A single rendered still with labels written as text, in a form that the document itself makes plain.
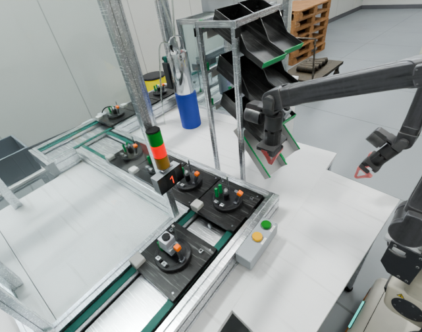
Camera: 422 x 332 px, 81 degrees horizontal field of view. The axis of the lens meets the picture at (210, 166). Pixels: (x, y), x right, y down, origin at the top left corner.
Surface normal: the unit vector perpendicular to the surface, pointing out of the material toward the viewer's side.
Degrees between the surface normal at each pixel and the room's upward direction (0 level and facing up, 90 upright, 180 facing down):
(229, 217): 0
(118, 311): 0
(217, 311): 0
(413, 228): 85
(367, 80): 82
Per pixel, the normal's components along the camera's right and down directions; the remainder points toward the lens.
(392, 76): -0.76, 0.40
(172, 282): -0.12, -0.78
